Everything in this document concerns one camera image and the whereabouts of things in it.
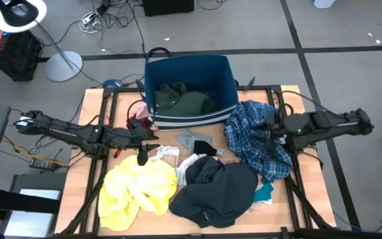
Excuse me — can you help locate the dark green garment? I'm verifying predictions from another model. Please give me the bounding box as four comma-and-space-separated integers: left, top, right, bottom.
153, 82, 218, 117

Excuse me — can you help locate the black crate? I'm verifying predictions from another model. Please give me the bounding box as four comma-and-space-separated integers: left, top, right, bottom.
0, 29, 43, 82

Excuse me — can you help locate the blue plaid shirt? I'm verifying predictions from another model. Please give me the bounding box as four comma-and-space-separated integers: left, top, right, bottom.
223, 99, 293, 184

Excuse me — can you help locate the light pink garment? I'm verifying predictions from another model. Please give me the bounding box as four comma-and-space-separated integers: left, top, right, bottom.
131, 102, 159, 131

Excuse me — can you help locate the grey garment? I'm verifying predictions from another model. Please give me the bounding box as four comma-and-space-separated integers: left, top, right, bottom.
174, 128, 212, 157

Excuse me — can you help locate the black box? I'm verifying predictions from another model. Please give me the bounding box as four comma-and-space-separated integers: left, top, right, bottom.
142, 0, 195, 17

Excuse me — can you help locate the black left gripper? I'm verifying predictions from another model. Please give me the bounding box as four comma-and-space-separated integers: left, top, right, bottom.
128, 119, 162, 167

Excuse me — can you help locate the navy white striped fabric bin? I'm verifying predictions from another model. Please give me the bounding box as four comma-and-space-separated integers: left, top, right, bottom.
143, 54, 240, 131

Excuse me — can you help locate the blue cable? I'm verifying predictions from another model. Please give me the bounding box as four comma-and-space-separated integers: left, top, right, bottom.
103, 78, 122, 89

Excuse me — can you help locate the white power strip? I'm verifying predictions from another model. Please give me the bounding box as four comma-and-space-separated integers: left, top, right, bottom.
80, 9, 104, 34

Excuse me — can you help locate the maroon garment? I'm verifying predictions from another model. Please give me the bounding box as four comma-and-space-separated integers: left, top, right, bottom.
126, 114, 155, 132

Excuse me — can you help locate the white garment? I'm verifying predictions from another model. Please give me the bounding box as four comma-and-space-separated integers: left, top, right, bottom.
151, 145, 181, 163

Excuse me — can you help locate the white floor lamp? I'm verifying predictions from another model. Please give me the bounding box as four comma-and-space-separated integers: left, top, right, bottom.
0, 0, 84, 82

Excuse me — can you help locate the black power adapter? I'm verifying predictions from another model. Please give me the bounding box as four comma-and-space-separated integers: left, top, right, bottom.
29, 157, 58, 172

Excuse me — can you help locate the white floor object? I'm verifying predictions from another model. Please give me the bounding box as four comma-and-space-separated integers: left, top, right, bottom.
312, 0, 337, 10

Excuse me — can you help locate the black aluminium table frame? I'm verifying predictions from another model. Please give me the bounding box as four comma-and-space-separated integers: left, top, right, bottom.
58, 84, 336, 239

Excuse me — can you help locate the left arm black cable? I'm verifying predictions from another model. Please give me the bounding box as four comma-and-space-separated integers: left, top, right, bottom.
126, 98, 147, 129

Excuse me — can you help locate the yellow garment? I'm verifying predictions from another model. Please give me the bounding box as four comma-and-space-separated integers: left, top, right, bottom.
97, 154, 179, 232

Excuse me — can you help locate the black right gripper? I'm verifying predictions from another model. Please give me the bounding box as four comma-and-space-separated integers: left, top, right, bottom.
254, 110, 287, 157

